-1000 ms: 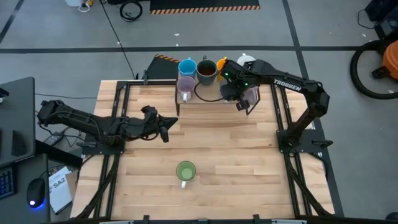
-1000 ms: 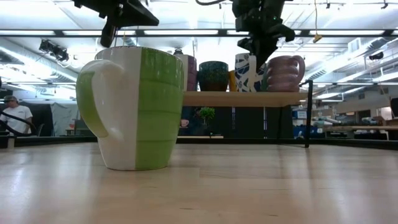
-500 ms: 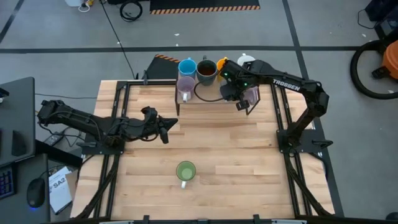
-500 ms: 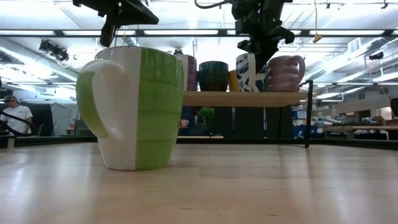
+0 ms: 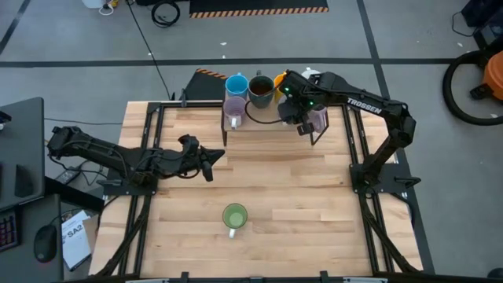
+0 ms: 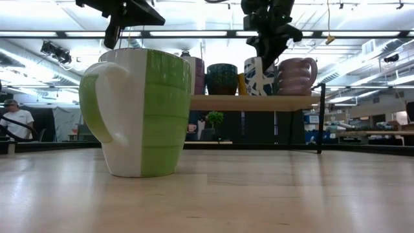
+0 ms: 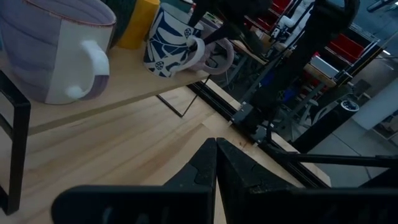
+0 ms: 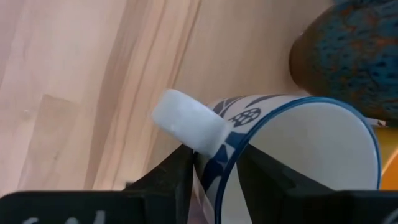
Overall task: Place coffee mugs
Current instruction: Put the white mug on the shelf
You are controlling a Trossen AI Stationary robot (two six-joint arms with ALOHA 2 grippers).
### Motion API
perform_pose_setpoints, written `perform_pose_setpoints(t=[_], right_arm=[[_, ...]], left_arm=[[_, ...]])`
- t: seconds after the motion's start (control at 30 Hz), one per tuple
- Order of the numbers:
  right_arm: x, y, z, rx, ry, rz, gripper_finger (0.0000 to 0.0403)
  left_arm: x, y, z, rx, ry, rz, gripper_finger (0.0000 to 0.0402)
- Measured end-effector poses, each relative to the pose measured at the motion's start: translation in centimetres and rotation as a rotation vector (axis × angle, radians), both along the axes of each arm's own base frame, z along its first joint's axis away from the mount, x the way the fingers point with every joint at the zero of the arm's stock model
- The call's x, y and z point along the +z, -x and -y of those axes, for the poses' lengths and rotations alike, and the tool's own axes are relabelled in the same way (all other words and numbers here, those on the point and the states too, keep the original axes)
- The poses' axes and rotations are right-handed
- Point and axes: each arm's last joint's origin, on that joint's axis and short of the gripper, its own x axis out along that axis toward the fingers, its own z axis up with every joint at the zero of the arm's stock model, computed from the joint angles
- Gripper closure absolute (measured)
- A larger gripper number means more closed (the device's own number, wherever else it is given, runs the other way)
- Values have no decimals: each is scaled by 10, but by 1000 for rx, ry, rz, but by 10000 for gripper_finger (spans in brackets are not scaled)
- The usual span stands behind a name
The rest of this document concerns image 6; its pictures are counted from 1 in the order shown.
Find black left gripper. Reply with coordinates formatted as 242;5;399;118
76;0;166;49

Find yellow mug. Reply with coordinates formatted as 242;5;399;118
237;72;248;96

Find white ceiling air vent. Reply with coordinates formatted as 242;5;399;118
362;39;378;56

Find black curved hose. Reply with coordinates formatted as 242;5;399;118
0;115;37;143

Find blue white leaf-pattern mug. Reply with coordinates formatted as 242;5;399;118
244;56;278;96

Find black curtain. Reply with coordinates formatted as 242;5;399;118
32;105;55;142

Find wooden background table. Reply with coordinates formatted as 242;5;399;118
336;129;414;146

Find potted green plant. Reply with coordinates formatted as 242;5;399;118
206;111;225;142

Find white purple striped mug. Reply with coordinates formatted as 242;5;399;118
189;56;206;96

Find black aluminium table frame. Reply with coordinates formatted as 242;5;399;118
0;139;414;157

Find green white mug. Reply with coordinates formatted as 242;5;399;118
78;47;192;178

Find hanging cord yellow plug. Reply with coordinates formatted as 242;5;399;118
324;0;336;46

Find blue storage bins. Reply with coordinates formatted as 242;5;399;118
303;130;338;145

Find black room divider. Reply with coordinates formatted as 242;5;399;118
223;109;307;145

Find wooden shelf black legs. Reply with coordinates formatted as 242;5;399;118
189;82;327;155

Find teal speckled brown mug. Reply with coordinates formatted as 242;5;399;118
206;63;239;96

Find grey hanging cloth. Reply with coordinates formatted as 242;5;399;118
52;106;85;142

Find mauve ribbed mug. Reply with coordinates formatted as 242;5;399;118
277;57;319;96

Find black ceiling spotlight cluster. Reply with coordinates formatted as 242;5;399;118
39;40;72;65

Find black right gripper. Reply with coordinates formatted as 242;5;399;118
247;12;303;72

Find black ceiling light rail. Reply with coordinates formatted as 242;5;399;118
0;30;414;40

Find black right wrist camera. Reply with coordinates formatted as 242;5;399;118
243;13;260;32

